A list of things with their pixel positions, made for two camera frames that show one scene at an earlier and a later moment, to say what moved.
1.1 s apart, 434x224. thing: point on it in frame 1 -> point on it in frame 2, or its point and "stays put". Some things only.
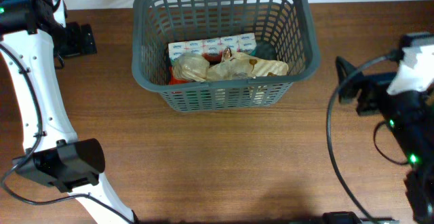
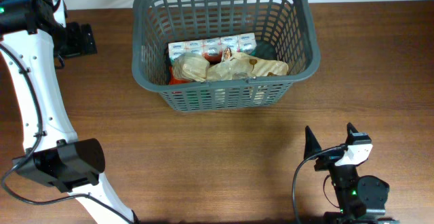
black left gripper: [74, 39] stays put
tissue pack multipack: [240, 43] stays put
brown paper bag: [234, 65] stays put
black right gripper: [374, 89] -> [328, 159]
